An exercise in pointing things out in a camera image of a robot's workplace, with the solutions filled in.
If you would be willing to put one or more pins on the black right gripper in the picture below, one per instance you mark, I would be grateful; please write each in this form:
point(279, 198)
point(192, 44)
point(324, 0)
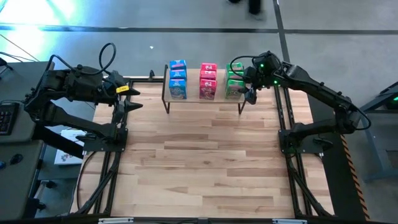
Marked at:
point(264, 73)

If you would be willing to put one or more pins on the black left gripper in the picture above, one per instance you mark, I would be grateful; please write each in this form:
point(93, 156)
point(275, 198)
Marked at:
point(115, 90)

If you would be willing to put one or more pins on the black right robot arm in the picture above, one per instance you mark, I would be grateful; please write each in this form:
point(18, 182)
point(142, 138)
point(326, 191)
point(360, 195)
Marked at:
point(314, 87)

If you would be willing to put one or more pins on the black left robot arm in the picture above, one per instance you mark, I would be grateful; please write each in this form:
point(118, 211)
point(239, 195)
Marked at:
point(62, 119)

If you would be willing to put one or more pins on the yellow label tag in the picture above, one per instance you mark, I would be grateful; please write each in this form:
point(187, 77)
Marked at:
point(122, 89)

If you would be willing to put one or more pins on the person's foot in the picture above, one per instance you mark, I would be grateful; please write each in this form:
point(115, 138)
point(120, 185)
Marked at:
point(255, 7)
point(234, 1)

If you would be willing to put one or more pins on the black diagonal bar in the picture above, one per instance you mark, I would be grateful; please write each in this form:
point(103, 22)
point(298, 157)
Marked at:
point(59, 142)

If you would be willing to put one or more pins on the white printed booklet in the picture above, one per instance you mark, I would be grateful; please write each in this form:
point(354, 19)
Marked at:
point(66, 155)

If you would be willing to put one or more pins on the dark operator desk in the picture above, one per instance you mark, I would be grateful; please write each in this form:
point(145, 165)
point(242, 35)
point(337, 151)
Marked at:
point(12, 87)

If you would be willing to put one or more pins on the black keyboard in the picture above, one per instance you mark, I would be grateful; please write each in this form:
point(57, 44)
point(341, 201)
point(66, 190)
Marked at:
point(7, 119)

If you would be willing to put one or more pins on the black mat with hazard stripe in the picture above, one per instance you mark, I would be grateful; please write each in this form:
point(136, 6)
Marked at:
point(332, 186)

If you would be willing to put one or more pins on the black round knob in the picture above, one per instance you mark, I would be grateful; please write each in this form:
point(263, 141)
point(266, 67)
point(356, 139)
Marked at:
point(15, 159)

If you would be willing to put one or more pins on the grey metal stand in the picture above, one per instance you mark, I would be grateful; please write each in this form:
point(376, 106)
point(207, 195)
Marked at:
point(370, 149)

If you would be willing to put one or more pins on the black aluminium rig frame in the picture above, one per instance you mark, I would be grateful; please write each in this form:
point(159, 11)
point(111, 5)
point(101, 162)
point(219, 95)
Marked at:
point(143, 80)

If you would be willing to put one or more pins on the white bracket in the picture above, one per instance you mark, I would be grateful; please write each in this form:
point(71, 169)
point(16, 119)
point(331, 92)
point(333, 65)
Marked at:
point(289, 221)
point(115, 221)

